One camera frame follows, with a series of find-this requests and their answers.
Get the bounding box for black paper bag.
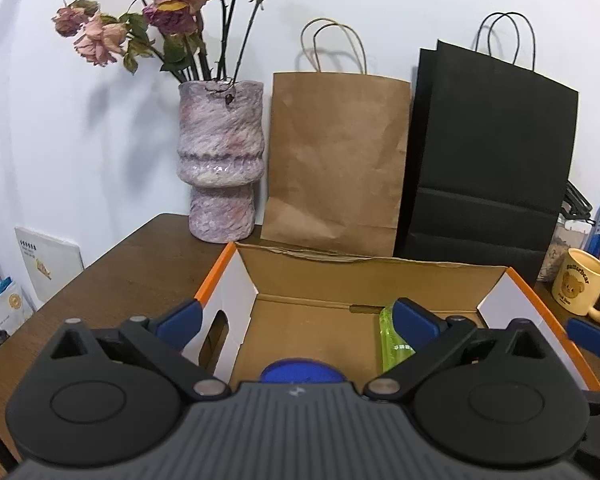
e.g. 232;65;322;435
393;41;579;284

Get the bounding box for blue-white packages on shelf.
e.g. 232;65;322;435
0;276;34;336

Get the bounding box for clear jar with black clips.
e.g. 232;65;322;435
536;181;594;283

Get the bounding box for brown paper bag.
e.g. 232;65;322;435
261;25;412;257

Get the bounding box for white booklet against wall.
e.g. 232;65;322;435
15;226;84;304

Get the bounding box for dried pink rose bouquet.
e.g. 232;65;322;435
52;0;264;84

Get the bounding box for green clear plastic bottle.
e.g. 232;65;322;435
378;307;415;372

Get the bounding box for red cardboard box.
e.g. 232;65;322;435
182;243;600;391

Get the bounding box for yellow bear mug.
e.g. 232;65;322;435
552;248;600;323

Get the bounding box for blue round lid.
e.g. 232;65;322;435
260;358;347;384

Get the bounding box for pink marbled ceramic vase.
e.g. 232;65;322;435
176;80;265;244

